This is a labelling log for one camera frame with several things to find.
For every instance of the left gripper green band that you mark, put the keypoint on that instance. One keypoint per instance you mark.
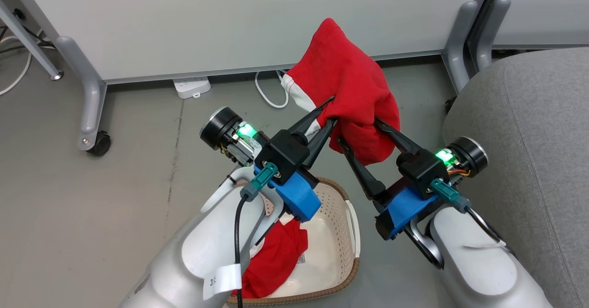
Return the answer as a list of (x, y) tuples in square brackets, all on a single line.
[(222, 126)]

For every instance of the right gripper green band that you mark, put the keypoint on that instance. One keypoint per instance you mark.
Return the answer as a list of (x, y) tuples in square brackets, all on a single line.
[(470, 156)]

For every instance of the red garment with white trim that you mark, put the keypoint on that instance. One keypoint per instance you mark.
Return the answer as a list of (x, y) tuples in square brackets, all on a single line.
[(345, 78)]

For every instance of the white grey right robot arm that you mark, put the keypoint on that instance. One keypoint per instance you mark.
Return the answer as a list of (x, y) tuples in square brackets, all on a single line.
[(474, 271)]

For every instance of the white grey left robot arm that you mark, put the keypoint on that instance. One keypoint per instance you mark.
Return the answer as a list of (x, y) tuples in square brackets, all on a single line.
[(184, 271)]

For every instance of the white laundry basket brown rim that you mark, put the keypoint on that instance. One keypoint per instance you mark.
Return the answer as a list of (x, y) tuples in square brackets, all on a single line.
[(331, 234)]

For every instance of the small black caster wheel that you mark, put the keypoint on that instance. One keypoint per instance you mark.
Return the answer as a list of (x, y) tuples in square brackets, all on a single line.
[(450, 105)]

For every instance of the white power strip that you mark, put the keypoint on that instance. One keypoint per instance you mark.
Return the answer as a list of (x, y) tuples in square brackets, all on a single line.
[(191, 87)]

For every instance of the wide white partition panel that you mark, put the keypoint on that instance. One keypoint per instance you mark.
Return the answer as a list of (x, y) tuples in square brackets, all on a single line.
[(230, 22)]

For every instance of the grey sofa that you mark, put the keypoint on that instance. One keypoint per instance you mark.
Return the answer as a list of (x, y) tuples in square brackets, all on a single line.
[(543, 137)]

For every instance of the narrow white partition panel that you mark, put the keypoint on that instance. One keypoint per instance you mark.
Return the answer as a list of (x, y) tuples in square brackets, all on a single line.
[(543, 8)]

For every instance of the long grey partition foot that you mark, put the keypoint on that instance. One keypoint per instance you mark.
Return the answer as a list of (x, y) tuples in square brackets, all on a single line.
[(89, 96)]

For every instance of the grey metal table leg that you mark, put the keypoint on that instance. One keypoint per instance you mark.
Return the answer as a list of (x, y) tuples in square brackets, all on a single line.
[(27, 37)]

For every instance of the left wrist camera blue mount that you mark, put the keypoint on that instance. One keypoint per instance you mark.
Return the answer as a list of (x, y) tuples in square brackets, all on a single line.
[(283, 154)]

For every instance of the wrist camera blue mount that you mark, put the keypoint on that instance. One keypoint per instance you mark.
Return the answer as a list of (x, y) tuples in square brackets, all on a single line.
[(421, 170), (283, 154)]

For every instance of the right wrist camera blue mount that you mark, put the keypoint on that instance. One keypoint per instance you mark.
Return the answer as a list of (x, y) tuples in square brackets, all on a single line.
[(421, 170)]

